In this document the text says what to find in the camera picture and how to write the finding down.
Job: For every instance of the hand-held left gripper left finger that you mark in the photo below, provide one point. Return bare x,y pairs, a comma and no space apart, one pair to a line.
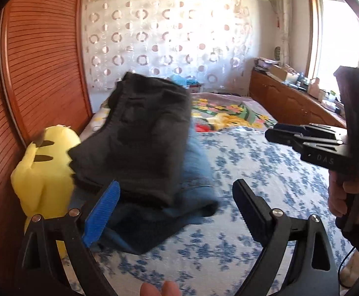
102,212

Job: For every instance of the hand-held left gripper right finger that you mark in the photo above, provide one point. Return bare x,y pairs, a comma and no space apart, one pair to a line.
250,209

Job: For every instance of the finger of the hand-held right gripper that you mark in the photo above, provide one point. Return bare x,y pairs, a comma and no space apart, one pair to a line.
324,138
284,134

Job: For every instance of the dark grey pants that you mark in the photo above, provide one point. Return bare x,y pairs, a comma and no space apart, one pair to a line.
142,135

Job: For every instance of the person's right hand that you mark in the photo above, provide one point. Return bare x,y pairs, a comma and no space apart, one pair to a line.
336,194

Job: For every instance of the person's left hand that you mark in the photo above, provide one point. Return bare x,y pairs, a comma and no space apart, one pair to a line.
159,289

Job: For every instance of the wooden cabinet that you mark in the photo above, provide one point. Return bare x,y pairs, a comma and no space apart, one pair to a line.
278,98

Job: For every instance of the blue floral bedspread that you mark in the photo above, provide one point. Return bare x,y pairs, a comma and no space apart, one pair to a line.
259,172

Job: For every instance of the white bottle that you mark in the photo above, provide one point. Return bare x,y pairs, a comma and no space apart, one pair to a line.
315,88

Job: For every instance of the colourful floral blanket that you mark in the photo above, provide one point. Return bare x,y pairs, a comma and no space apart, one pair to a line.
228,111

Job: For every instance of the cardboard box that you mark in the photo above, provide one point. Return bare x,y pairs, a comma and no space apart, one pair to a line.
279,73

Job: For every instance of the blue denim jeans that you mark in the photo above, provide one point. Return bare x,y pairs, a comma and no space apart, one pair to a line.
195,175

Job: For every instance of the yellow plush toy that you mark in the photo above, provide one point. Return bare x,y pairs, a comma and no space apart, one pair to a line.
44,172

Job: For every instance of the wooden framed window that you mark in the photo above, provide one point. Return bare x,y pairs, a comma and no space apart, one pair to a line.
333,37

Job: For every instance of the blue packet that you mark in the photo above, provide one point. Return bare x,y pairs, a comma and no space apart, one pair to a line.
187,81

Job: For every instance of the pale side curtain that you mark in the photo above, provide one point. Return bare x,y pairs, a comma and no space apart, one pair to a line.
282,21

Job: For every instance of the sheer curtain with circles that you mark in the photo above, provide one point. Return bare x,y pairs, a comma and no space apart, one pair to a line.
167,37

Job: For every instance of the wooden slatted headboard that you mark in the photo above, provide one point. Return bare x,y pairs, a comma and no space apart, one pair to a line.
37,67

